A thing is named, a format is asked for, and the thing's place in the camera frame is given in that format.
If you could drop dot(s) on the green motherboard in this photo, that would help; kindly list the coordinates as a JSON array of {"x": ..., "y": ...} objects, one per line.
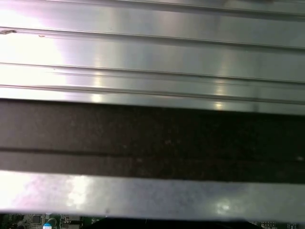
[{"x": 28, "y": 220}]

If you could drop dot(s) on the black PC case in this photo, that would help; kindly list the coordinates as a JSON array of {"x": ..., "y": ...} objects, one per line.
[{"x": 152, "y": 143}]

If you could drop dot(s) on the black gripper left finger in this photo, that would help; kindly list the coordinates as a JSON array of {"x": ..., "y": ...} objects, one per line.
[{"x": 133, "y": 225}]

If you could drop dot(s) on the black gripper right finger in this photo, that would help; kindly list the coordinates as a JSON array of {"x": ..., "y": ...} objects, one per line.
[{"x": 202, "y": 225}]

